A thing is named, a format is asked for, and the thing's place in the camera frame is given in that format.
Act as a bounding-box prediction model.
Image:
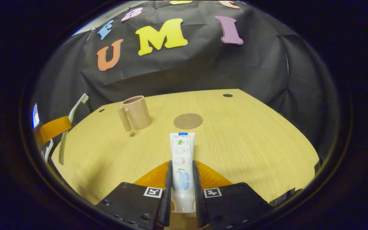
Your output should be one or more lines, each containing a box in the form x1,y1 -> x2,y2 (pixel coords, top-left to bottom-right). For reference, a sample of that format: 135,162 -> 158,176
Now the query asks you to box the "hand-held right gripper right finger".
192,160 -> 274,229

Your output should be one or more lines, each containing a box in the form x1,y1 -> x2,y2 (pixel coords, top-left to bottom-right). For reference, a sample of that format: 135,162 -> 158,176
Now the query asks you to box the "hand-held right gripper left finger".
96,160 -> 173,230

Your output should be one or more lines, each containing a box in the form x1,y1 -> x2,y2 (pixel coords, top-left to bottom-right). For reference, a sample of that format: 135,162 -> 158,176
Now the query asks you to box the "light blue toothbrush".
58,93 -> 89,166

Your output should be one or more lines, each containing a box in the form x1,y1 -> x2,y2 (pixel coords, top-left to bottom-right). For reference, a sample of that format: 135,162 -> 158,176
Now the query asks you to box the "white toothpaste tube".
169,132 -> 197,214

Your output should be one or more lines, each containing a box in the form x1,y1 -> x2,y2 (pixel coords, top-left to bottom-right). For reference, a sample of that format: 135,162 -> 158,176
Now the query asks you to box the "round brown coaster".
173,113 -> 203,130

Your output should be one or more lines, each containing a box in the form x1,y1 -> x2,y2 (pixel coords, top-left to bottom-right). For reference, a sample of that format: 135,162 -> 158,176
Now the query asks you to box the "beige cup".
117,95 -> 152,132

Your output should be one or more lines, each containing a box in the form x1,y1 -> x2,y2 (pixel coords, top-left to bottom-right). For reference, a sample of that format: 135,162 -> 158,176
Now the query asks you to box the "white printed board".
31,103 -> 40,129

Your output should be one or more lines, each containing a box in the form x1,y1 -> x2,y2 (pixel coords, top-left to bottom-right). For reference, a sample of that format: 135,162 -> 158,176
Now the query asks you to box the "black backdrop cloth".
32,0 -> 341,162

